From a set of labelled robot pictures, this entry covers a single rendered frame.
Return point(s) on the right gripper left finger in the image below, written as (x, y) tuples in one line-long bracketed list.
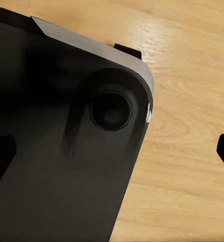
[(8, 150)]

